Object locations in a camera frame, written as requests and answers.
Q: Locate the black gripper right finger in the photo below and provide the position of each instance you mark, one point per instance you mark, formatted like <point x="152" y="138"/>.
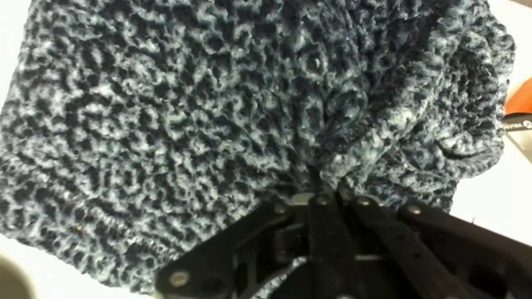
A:
<point x="399" y="255"/>

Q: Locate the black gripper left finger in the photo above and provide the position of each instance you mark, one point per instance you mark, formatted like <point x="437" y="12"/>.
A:
<point x="266" y="238"/>

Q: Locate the dark blue knitted blanket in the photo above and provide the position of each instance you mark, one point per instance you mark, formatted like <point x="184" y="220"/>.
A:
<point x="192" y="110"/>

